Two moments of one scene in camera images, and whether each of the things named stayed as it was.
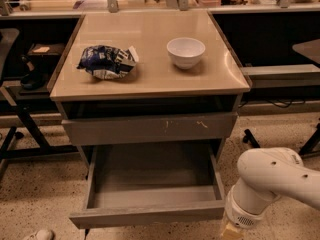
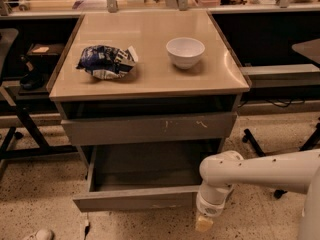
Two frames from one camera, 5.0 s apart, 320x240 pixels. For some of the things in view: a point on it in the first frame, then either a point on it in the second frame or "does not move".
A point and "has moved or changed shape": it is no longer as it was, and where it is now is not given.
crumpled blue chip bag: (107, 62) does not move
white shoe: (41, 235) does not move
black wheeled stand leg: (250, 139) does not move
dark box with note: (45, 53) does not move
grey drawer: (146, 183) has moved or changed shape
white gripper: (240, 214) -> (210, 206)
